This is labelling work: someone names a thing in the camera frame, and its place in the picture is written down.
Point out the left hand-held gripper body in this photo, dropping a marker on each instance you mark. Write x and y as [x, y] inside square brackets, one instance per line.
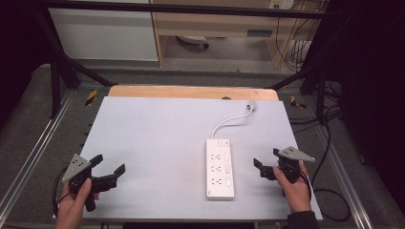
[78, 173]

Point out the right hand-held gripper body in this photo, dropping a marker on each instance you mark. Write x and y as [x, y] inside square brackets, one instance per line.
[290, 163]

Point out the white power strip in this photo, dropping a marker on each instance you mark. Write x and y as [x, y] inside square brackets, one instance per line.
[219, 168]

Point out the person's right hand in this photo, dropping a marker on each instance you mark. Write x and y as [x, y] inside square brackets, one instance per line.
[294, 187]

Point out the person's left hand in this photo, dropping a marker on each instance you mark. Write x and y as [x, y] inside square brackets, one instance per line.
[73, 205]

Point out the white plug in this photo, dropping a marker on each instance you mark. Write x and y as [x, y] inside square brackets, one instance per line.
[252, 105]

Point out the person's dark right sleeve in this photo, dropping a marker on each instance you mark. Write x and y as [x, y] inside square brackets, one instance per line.
[302, 220]

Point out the wooden table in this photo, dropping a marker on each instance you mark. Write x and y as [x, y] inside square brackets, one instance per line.
[191, 93]

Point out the white cabinet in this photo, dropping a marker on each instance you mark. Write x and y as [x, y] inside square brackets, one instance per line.
[105, 31]

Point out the aluminium rail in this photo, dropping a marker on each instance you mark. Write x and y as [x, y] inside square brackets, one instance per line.
[35, 149]
[347, 181]

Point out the black metal frame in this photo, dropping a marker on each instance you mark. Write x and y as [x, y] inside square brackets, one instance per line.
[178, 38]

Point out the white wall socket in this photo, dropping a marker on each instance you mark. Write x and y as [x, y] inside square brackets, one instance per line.
[281, 4]

